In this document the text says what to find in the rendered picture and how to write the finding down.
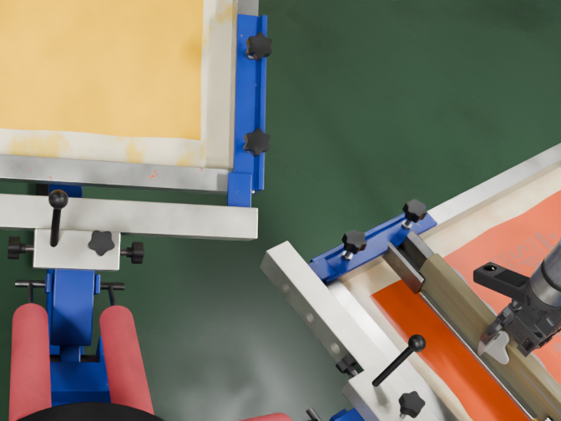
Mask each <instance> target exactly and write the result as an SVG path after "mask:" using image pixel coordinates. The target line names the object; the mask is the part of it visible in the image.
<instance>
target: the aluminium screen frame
mask: <svg viewBox="0 0 561 421"><path fill-rule="evenodd" d="M559 167H561V143H560V144H558V145H555V146H554V147H552V148H550V149H548V150H545V151H544V152H542V153H540V154H538V155H535V156H534V157H533V158H531V159H529V160H526V161H524V162H523V163H521V164H519V165H516V166H514V167H513V168H511V169H509V170H506V171H504V172H503V173H501V174H499V175H497V176H495V177H493V178H492V179H490V180H487V181H485V182H483V183H482V184H480V185H477V186H475V187H473V188H472V189H470V190H467V191H465V192H463V193H462V194H460V195H458V196H456V197H454V198H452V199H451V200H448V201H446V202H444V203H442V204H441V205H438V206H436V207H434V208H432V209H431V210H428V211H427V212H428V213H429V214H430V216H431V217H432V218H433V219H434V220H435V221H436V222H437V226H435V227H433V228H432V229H430V230H428V231H426V232H424V233H422V234H421V235H419V236H420V237H421V239H422V240H425V239H427V238H428V237H430V236H432V235H434V234H436V233H438V232H439V231H442V230H443V229H445V228H447V227H449V226H451V225H453V224H455V223H456V222H458V221H460V220H462V219H464V218H466V217H468V216H470V215H471V214H473V213H475V212H477V211H479V210H481V209H482V208H484V207H486V206H488V205H491V204H492V203H493V202H495V201H497V200H500V199H502V198H503V197H504V196H506V195H509V194H511V193H513V192H514V191H515V190H518V189H520V188H522V187H524V186H525V185H527V184H529V183H531V182H533V181H535V180H537V179H539V178H540V177H542V176H544V175H546V174H548V173H550V172H551V171H553V170H556V169H557V168H559ZM383 255H384V254H382V255H381V256H379V257H377V258H375V259H373V260H371V261H369V262H368V263H366V264H364V265H362V266H359V267H358V268H356V269H354V270H353V271H350V272H348V273H347V274H345V275H343V276H340V277H338V278H337V279H335V280H334V281H332V282H329V283H327V284H324V283H323V284H324V285H325V286H326V287H327V288H328V290H329V291H330V292H331V293H332V295H333V296H334V297H335V298H336V299H337V301H338V302H339V303H340V304H341V305H342V306H343V307H344V308H345V309H346V311H347V312H348V313H349V314H350V316H351V317H352V318H353V319H354V321H355V322H356V323H357V324H358V326H359V327H360V328H361V329H362V330H363V332H364V333H365V334H366V335H367V336H368V337H369V338H370V339H371V341H372V342H373V343H374V344H375V345H376V346H377V348H378V349H379V350H380V351H381V353H382V354H383V355H384V356H385V358H386V359H387V360H388V361H389V363H392V362H393V361H394V360H395V359H396V358H397V357H398V356H399V355H400V354H401V352H400V351H399V349H398V348H397V347H396V346H395V345H394V343H393V342H392V341H391V340H390V339H389V337H388V336H387V335H386V334H385V333H384V332H383V331H382V330H381V329H380V327H379V326H378V325H377V324H376V323H375V321H374V320H373V319H372V318H371V317H370V315H369V314H368V313H367V312H366V311H365V309H364V308H363V307H362V306H361V304H360V303H359V302H358V301H357V300H356V298H355V297H354V296H353V295H352V294H351V293H350V292H349V291H348V290H347V289H346V287H345V286H344V285H343V284H342V283H344V282H347V281H348V280H350V279H352V278H353V277H355V276H358V275H360V274H361V273H363V272H364V271H367V270H369V269H371V268H373V267H374V266H376V265H378V264H380V263H382V262H384V261H385V260H384V259H383V258H382V257H383ZM396 370H397V371H398V373H399V374H400V375H401V376H402V378H403V379H404V380H405V381H406V382H407V384H408V385H409V386H410V387H411V388H412V390H413V391H417V392H418V394H419V396H420V398H422V399H423V400H424V401H425V402H426V404H425V405H426V406H427V407H428V408H429V410H430V411H431V412H432V413H433V415H434V416H435V417H436V418H437V419H438V421H459V420H458V419H457V417H456V416H455V415H454V414H453V413H452V411H451V410H450V409H449V408H448V407H447V405H446V404H445V403H444V402H443V401H442V400H441V399H440V398H439V397H438V396H437V394H436V393H435V392H434V391H433V390H432V388H431V387H430V386H429V385H428V384H427V382H426V381H425V380H424V379H423V378H422V376H421V375H420V374H419V373H418V371H417V370H416V369H415V368H414V367H413V366H412V365H411V364H410V363H409V362H408V360H407V359H406V360H405V361H404V362H403V363H402V364H401V365H400V366H399V367H398V368H397V369H396Z"/></svg>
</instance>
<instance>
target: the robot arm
mask: <svg viewBox="0 0 561 421"><path fill-rule="evenodd" d="M473 281H474V282H475V283H477V284H479V285H481V286H483V287H486V288H488V289H491V290H493V291H495V292H498V293H500V294H503V295H504V296H506V297H510V298H512V302H511V303H509V304H508V305H507V306H506V307H505V308H504V309H503V310H502V311H501V312H500V313H499V314H498V315H497V316H496V320H495V321H494V322H493V323H492V324H491V325H490V326H489V327H488V328H487V329H486V331H485V332H484V333H483V335H482V336H481V337H480V340H479V343H478V355H479V356H481V355H482V354H483V353H484V352H486V353H488V354H489V355H490V356H491V357H493V358H494V359H496V360H497V361H498V362H500V363H501V364H507V363H508V361H509V358H508V354H507V352H506V349H505V347H506V345H507V344H508V342H509V335H508V333H509V334H510V335H511V336H512V337H513V340H514V341H515V342H516V343H517V344H518V346H517V349H518V350H519V351H520V352H521V353H522V355H524V356H525V357H527V356H528V355H529V354H530V353H531V352H532V351H533V350H535V349H538V348H539V349H540V348H541V347H543V346H544V345H546V344H547V343H548V342H550V341H551V340H552V338H553V337H554V336H555V335H556V334H557V333H558V332H560V331H561V237H560V240H559V241H558V243H557V244H556V245H555V246H554V247H553V249H552V250H551V251H550V252H549V254H547V255H546V257H545V258H544V259H543V260H542V261H541V263H540V264H539V265H538V266H537V267H536V269H535V270H534V271H533V273H532V274H531V276H530V277H528V276H525V275H522V274H520V273H517V272H515V271H512V270H510V269H508V268H506V267H503V266H500V265H498V264H495V263H493V262H488V263H486V264H484V265H482V266H480V267H479V268H477V269H475V270H474V271H473ZM504 328H507V329H506V330H507V331H508V332H506V331H504V330H503V329H504ZM497 337H498V338H497ZM496 338H497V339H496Z"/></svg>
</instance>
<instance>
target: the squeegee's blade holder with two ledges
mask: <svg viewBox="0 0 561 421"><path fill-rule="evenodd" d="M418 296H419V297H420V298H421V299H422V300H423V301H424V302H425V303H426V304H427V305H428V307H429V308H430V309H431V310H432V311H433V312H434V313H435V315H436V316H437V317H438V318H439V319H440V320H441V321H442V323H443V324H444V325H445V326H446V327H447V328H448V330H449V331H450V332H451V333H452V334H453V335H454V336H455V338H456V339H457V340H458V341H459V342H460V343H461V344H462V345H463V346H464V347H465V348H466V349H467V351H468V352H469V353H470V354H471V355H472V356H473V357H474V359H475V360H476V361H477V362H478V363H479V364H480V365H481V367H482V368H483V369H484V370H485V371H486V372H487V373H488V375H489V376H490V377H491V378H492V379H493V380H494V382H495V383H496V384H497V385H498V386H499V387H500V388H501V389H502V390H503V391H504V392H505V393H506V394H507V395H508V397H509V398H510V399H511V400H512V401H513V402H514V404H515V405H516V406H517V407H518V408H519V409H520V410H521V412H522V413H523V414H524V415H525V416H526V417H527V418H528V420H529V421H534V420H535V419H536V418H537V417H538V415H537V414H536V413H535V412H534V411H533V410H532V409H531V408H530V407H529V406H528V405H527V404H526V403H525V402H524V400H523V399H522V398H521V397H520V396H519V395H518V393H517V392H516V391H515V390H514V389H513V388H512V387H511V386H510V384H509V383H508V382H507V381H506V380H505V379H504V378H503V376H502V375H501V374H500V373H499V372H498V371H497V369H496V368H495V367H494V366H493V365H492V364H491V363H490V362H489V361H488V360H487V359H486V358H485V357H484V356H483V355H481V356H479V355H478V349H477V348H476V347H475V345H474V344H473V343H472V342H471V341H470V340H469V339H468V337H467V336H466V335H465V334H464V333H463V332H462V331H461V329H460V328H459V327H458V326H457V325H456V324H455V323H454V321H453V320H452V319H451V318H450V317H449V316H448V315H447V314H446V313H445V312H444V311H443V310H442V309H441V308H440V306H439V305H438V304H437V303H436V302H435V301H434V300H433V299H432V297H431V296H430V295H429V294H428V293H427V292H426V290H424V291H422V292H420V293H419V295H418Z"/></svg>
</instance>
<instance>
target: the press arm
mask: <svg viewBox="0 0 561 421"><path fill-rule="evenodd" d="M334 421H365V420H364V419H363V417H362V416H361V415H360V414H359V413H358V412H357V411H356V409H355V408H353V409H351V410H350V411H348V412H347V413H344V414H343V415H342V416H340V417H339V418H337V419H336V420H334Z"/></svg>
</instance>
